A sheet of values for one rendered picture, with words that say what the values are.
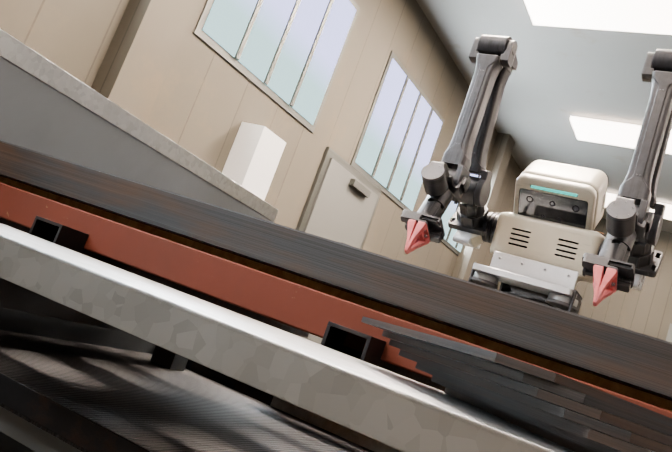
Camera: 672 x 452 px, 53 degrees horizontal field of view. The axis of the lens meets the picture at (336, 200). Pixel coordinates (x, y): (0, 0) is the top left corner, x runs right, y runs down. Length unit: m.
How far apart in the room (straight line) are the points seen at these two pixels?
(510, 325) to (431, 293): 0.09
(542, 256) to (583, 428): 1.44
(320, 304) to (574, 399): 0.41
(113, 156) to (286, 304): 0.82
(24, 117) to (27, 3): 2.42
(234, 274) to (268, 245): 0.05
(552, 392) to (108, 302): 0.30
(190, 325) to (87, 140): 1.04
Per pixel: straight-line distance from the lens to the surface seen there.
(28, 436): 1.01
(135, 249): 0.92
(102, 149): 1.51
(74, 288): 0.53
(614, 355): 0.71
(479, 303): 0.73
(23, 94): 1.37
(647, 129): 1.68
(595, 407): 0.43
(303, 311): 0.78
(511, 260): 1.84
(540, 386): 0.43
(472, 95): 1.80
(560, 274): 1.80
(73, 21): 3.92
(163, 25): 4.08
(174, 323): 0.47
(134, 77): 3.97
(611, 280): 1.49
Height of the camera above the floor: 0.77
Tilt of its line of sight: 10 degrees up
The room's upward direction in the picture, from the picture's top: 20 degrees clockwise
